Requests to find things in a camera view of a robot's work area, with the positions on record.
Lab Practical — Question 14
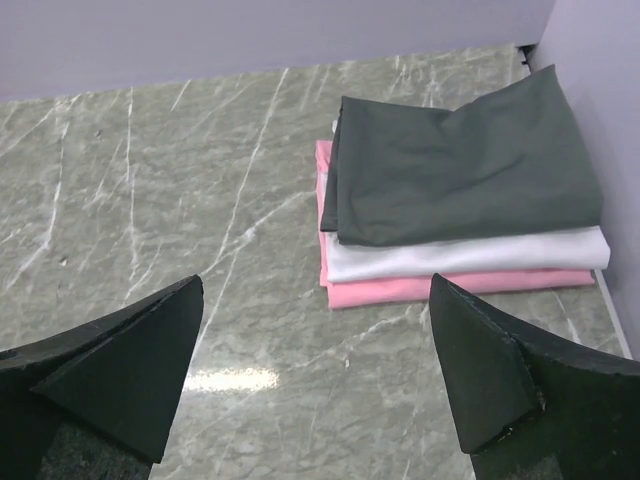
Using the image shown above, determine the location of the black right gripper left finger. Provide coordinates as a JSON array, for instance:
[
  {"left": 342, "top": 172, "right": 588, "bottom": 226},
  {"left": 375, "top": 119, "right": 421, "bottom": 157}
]
[{"left": 1, "top": 275, "right": 204, "bottom": 479}]

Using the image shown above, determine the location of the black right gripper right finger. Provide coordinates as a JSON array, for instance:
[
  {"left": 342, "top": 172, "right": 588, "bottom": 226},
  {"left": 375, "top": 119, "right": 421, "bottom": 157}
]
[{"left": 429, "top": 275, "right": 639, "bottom": 479}]

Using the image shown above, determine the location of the folded pink t-shirt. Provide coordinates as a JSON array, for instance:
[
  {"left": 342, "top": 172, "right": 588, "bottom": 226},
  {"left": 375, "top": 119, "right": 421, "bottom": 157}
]
[{"left": 315, "top": 140, "right": 595, "bottom": 309}]

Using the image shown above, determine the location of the folded white t-shirt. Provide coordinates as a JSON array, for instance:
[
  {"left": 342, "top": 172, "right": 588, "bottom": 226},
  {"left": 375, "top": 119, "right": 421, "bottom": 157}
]
[{"left": 327, "top": 224, "right": 610, "bottom": 283}]

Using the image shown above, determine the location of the folded dark grey t-shirt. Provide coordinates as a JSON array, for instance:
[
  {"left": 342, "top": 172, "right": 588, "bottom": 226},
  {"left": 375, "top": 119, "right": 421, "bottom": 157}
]
[{"left": 320, "top": 66, "right": 603, "bottom": 247}]

